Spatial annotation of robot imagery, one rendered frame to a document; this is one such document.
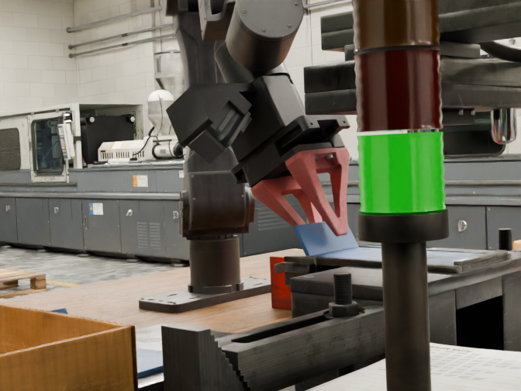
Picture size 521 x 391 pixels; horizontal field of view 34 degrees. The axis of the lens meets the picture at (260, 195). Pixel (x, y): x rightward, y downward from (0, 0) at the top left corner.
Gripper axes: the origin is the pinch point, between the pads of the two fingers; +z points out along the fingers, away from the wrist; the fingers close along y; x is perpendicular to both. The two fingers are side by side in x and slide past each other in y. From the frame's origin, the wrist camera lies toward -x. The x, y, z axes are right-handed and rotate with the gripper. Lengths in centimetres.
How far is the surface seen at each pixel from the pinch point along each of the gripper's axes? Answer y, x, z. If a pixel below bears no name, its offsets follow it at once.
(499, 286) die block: 12.1, 1.4, 10.5
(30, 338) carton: -9.9, -25.0, 0.4
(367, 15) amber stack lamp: 29.1, -27.9, -0.7
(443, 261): 10.5, -1.7, 7.1
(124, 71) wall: -765, 693, -510
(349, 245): 0.1, 1.9, 1.6
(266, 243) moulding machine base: -474, 507, -139
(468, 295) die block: 12.2, -3.4, 10.3
